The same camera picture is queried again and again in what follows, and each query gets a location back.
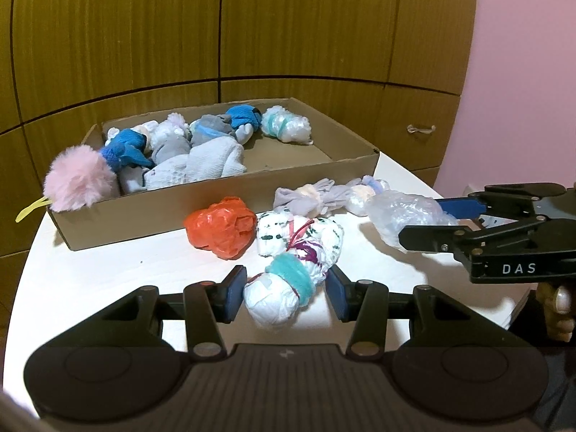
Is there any wooden wardrobe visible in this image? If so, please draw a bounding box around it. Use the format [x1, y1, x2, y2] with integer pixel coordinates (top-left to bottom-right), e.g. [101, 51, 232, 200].
[0, 0, 478, 325]

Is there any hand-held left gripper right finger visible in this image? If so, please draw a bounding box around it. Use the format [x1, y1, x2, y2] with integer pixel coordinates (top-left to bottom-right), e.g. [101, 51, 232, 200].
[324, 267, 482, 359]

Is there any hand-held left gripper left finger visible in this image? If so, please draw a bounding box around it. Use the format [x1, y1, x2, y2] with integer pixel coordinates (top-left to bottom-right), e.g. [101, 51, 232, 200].
[96, 265, 249, 363]

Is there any orange plastic bag bundle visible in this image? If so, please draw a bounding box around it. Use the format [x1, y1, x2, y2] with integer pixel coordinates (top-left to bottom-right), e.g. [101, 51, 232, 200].
[184, 196, 258, 261]

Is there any cardboard box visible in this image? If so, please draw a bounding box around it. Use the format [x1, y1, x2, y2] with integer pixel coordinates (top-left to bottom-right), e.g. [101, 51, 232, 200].
[47, 96, 381, 251]

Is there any white lavender cloth bundle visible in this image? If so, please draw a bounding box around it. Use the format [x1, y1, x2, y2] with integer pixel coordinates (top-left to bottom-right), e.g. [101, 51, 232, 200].
[150, 112, 190, 145]

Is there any yellow ribbon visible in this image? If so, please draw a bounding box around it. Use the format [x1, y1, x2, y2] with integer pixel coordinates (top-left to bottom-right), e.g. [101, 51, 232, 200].
[15, 197, 53, 224]

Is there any white green-marked plastic bundle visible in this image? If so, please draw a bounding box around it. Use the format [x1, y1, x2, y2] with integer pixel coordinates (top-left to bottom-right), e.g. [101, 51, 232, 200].
[256, 211, 346, 285]

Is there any large blue knit sock bundle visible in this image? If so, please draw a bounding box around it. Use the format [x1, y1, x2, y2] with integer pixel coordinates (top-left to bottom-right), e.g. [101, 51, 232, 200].
[104, 128, 156, 195]

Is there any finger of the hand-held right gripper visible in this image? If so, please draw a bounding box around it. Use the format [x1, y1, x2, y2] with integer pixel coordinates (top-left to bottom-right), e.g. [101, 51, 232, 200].
[398, 224, 480, 260]
[438, 193, 489, 222]

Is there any grey sock blue mask bundle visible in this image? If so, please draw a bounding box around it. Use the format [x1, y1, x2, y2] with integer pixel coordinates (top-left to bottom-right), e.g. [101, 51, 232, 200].
[189, 114, 239, 147]

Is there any bubble wrap bundle teal band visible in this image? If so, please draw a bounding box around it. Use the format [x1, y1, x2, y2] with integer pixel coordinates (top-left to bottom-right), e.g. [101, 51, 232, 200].
[261, 105, 315, 145]

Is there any clear plastic bag bundle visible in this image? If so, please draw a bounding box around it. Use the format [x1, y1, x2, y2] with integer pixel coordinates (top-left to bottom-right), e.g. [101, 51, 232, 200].
[364, 190, 460, 253]

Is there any white sock bundle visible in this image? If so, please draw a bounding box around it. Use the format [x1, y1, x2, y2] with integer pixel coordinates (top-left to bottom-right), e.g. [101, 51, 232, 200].
[144, 137, 248, 191]

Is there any small clear plastic bundle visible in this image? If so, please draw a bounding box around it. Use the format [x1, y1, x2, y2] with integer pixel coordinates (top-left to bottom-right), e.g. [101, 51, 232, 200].
[346, 175, 391, 216]

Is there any person's right hand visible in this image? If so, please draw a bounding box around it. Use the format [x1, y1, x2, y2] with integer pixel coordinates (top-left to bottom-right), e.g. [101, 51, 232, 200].
[539, 281, 575, 342]

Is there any white plastic bundle teal band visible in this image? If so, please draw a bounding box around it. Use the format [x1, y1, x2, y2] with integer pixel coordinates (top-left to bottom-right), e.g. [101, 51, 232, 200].
[243, 252, 318, 332]

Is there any pale purple cloth bundle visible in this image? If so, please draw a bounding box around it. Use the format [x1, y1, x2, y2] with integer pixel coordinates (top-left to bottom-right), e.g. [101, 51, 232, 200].
[273, 177, 361, 217]

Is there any pink fluffy pompom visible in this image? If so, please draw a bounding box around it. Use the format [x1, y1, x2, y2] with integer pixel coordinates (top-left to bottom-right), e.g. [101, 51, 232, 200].
[42, 145, 120, 212]

